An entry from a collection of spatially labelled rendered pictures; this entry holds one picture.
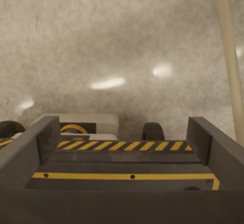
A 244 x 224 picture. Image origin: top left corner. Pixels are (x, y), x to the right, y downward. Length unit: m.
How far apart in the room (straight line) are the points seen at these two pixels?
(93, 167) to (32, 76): 0.44
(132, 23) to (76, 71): 0.24
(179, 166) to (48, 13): 0.57
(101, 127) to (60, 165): 0.20
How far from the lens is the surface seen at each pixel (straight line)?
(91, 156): 0.32
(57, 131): 0.16
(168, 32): 0.61
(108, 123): 0.49
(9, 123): 0.64
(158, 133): 0.51
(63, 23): 0.63
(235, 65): 0.53
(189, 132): 0.17
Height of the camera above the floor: 0.59
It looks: 75 degrees down
